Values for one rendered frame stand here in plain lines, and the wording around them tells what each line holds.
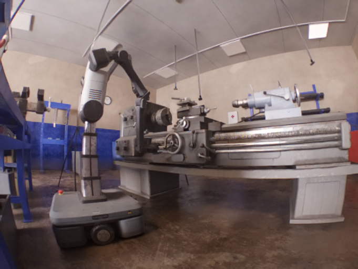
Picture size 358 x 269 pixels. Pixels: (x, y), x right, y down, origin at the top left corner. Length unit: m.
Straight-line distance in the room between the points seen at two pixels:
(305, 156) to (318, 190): 0.29
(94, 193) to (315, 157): 1.65
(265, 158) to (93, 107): 1.36
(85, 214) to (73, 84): 4.77
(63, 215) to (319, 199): 1.72
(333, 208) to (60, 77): 6.14
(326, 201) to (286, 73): 4.13
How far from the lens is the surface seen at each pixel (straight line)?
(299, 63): 5.19
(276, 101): 1.49
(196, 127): 1.36
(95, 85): 1.16
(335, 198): 1.42
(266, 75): 5.02
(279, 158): 1.32
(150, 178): 1.99
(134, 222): 1.11
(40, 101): 1.43
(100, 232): 1.06
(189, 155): 1.40
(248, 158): 1.35
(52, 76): 5.41
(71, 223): 1.01
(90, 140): 1.14
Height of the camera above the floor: 0.63
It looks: 6 degrees up
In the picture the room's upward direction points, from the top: 1 degrees counter-clockwise
